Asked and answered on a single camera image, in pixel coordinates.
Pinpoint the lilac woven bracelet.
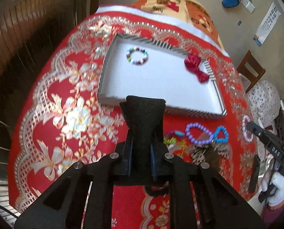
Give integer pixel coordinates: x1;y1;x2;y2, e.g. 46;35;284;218
241;115;254;142

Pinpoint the colourful chain bracelet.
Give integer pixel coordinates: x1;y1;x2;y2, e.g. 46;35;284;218
163;130;188;153

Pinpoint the blue bead bracelet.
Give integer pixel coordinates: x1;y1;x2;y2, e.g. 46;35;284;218
213;126;230;144

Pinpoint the leopard print bow scrunchie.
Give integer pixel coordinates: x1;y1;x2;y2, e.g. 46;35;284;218
168;133;231;172

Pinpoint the purple bead bracelet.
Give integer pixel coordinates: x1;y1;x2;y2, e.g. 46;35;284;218
185;122;214;146

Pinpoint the black velvet jewelry pouch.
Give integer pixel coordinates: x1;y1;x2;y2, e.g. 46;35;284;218
120;96;166;149

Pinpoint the white striped jewelry tray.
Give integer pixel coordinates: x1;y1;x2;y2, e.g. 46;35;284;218
97;34;227;119

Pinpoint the white gloved right hand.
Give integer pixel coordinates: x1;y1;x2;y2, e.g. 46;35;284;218
258;158;284;211

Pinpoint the floral fabric cover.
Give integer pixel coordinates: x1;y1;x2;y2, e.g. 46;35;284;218
246;80;280;128

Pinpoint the wooden chair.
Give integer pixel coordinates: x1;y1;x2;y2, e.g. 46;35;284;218
237;50;266;93

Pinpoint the red gold floral tablecloth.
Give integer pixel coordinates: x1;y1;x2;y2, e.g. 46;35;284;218
8;5;265;228

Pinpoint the red satin bow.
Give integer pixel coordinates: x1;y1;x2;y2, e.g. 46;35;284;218
184;53;209;83

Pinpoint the eye chart poster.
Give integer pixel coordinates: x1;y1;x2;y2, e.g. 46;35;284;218
253;2;281;47

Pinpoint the orange cartoon blanket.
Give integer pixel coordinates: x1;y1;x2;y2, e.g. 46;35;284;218
132;0;224;49

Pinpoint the wooden slatted door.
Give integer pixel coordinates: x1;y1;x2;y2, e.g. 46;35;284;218
0;0;100;225

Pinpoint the multicolour bead bracelet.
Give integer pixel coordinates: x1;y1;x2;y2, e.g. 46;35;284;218
125;47;149;66

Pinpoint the white wall switch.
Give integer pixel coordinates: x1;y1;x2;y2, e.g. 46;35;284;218
241;0;255;13

